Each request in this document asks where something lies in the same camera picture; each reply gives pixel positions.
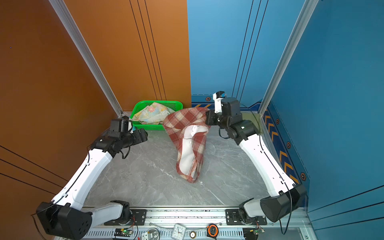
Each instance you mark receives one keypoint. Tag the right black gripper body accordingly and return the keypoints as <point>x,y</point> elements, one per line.
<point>215,119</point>

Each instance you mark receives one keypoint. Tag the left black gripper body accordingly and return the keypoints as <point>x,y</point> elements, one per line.
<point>134,138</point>

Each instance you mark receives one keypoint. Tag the red plaid skirt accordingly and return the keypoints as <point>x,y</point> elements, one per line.
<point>188,131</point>

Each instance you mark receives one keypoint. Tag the olive green skirt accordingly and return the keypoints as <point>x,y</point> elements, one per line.
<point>255,119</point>

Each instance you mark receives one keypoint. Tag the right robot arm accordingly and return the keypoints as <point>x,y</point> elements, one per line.
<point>285,195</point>

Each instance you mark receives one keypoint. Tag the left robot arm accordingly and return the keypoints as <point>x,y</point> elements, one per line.
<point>64,216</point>

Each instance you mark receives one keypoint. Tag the cream yellow cloth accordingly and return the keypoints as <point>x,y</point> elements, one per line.
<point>154,114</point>

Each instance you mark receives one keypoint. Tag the green plastic basket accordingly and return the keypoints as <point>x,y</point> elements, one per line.
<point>174,105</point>

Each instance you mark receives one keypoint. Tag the green circuit board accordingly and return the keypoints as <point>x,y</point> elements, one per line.
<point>123,233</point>

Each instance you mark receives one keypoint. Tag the white power plug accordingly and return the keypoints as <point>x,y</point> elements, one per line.
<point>146,236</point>

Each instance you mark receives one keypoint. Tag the white square clock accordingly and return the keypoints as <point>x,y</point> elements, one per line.
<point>178,232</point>

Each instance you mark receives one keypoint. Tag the orange black tape measure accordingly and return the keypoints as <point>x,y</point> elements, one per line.
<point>212,231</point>

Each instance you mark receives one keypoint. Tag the right small circuit board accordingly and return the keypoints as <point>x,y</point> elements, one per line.
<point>258,231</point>

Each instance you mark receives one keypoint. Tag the small tape roll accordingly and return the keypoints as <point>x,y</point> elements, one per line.
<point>193,234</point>

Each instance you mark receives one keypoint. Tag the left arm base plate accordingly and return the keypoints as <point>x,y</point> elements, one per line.
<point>137,218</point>

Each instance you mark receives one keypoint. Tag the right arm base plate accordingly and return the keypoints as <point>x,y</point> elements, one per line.
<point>234,218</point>

